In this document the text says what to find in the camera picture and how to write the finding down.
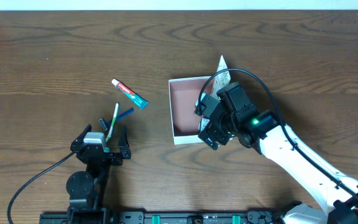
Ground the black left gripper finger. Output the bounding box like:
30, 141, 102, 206
71, 124, 92, 146
117, 126, 131, 154

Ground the red teal toothpaste tube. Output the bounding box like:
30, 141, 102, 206
111, 79, 149, 110

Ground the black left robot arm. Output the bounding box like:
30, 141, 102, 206
66, 125, 132, 223

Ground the white box pink interior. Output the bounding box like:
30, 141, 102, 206
168, 77, 209, 145

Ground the black right camera cable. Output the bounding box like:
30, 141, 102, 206
195, 68, 358, 212

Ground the black camera cable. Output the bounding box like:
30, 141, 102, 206
195, 68, 358, 212
7, 151, 76, 224

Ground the green white toothbrush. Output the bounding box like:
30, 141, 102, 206
106, 103, 119, 143

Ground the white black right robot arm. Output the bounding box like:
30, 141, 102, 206
195, 83, 358, 223

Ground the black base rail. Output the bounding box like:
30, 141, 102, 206
39, 210, 284, 224

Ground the black left camera cable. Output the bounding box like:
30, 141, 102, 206
7, 151, 76, 224

